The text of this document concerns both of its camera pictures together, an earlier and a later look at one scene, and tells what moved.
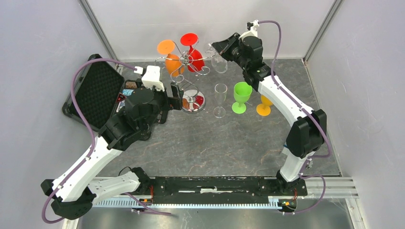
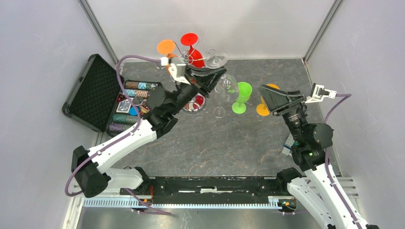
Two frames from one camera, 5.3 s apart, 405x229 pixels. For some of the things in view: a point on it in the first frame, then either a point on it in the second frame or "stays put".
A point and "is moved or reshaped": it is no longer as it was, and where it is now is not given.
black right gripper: x=224 y=46 → x=275 y=98
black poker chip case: x=100 y=93 stays put
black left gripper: x=175 y=102 → x=204 y=79
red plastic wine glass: x=196 y=62 stays put
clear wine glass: x=219 y=64 is moved or reshaped
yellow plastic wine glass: x=264 y=109 stays put
